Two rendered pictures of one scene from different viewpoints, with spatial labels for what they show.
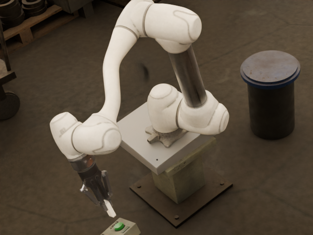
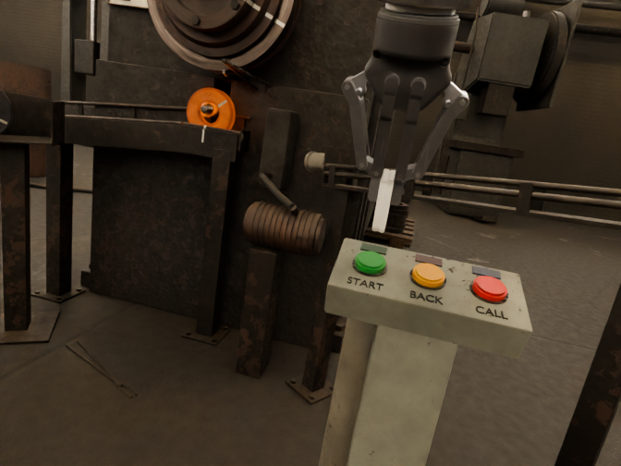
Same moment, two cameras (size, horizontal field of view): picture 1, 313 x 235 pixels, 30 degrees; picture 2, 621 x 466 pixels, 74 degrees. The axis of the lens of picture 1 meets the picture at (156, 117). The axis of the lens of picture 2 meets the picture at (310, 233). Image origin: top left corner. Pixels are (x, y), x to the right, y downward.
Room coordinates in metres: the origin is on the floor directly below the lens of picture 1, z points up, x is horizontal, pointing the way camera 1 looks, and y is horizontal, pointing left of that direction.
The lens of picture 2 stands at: (1.89, 0.57, 0.76)
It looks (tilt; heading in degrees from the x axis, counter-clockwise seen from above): 14 degrees down; 230
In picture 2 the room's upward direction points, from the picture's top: 9 degrees clockwise
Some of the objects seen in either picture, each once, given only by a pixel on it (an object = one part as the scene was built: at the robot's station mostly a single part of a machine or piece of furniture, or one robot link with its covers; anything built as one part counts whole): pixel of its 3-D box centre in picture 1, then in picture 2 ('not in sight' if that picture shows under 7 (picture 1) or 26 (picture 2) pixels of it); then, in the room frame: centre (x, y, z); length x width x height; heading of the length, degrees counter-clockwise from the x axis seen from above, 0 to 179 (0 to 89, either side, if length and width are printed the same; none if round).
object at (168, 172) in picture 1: (172, 143); not in sight; (2.20, -0.05, 0.33); 0.32 x 0.32 x 0.04; 31
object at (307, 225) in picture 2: not in sight; (275, 293); (1.20, -0.37, 0.27); 0.22 x 0.13 x 0.53; 129
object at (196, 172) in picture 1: (176, 167); not in sight; (2.20, -0.05, 0.16); 0.40 x 0.40 x 0.31; 31
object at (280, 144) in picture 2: not in sight; (278, 149); (1.14, -0.53, 0.68); 0.11 x 0.08 x 0.24; 39
